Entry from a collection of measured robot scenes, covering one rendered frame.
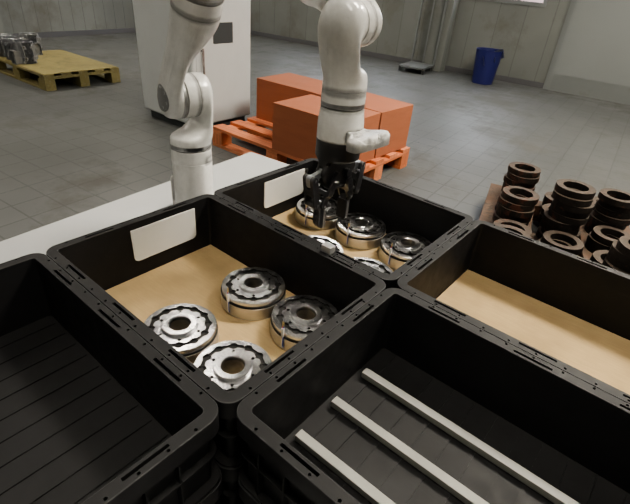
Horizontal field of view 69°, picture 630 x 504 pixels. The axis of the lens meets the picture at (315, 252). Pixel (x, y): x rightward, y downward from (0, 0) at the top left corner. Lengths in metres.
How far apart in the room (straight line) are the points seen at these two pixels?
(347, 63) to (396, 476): 0.54
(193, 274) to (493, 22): 7.86
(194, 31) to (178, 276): 0.45
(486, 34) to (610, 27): 1.69
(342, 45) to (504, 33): 7.71
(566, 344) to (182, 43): 0.84
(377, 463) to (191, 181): 0.75
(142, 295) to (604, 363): 0.72
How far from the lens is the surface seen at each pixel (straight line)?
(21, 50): 6.22
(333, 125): 0.73
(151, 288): 0.80
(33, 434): 0.64
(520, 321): 0.83
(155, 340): 0.55
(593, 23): 8.12
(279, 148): 3.37
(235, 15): 4.28
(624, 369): 0.84
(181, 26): 0.95
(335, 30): 0.69
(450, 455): 0.60
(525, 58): 8.32
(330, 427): 0.59
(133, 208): 1.35
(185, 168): 1.09
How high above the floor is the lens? 1.30
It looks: 32 degrees down
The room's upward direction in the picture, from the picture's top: 5 degrees clockwise
